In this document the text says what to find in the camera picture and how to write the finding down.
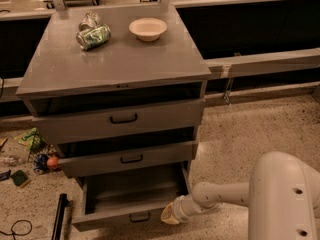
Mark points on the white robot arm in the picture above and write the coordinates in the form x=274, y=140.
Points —
x=282, y=198

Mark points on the grey top drawer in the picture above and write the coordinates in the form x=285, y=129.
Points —
x=99, y=124

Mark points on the grey bottom drawer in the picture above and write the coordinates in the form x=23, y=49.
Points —
x=131, y=197

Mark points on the grey drawer cabinet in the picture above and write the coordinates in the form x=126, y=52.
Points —
x=60, y=36

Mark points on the black bar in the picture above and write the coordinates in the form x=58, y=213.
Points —
x=57, y=228

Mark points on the blue soda can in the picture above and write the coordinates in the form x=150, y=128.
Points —
x=40, y=164

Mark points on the green soda can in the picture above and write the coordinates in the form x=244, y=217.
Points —
x=91, y=38

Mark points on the grey drawer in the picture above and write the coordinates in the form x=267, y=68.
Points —
x=99, y=124
x=131, y=197
x=128, y=159

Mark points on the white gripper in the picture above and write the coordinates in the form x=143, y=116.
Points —
x=179, y=206

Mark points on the orange ball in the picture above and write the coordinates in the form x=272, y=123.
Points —
x=52, y=163

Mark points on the grey metal railing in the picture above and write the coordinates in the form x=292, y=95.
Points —
x=266, y=62

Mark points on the grey middle drawer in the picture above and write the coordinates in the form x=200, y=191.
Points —
x=128, y=159

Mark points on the green sponge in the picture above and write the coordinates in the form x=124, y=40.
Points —
x=20, y=179

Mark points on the clear plastic bottle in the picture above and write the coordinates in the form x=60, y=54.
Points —
x=12, y=160

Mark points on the small dark packet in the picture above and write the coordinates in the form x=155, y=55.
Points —
x=5, y=175

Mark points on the silver crushed can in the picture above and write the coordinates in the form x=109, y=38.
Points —
x=90, y=20

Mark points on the green chip bag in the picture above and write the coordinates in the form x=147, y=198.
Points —
x=32, y=140

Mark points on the white paper bowl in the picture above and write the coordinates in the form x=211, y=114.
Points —
x=148, y=29

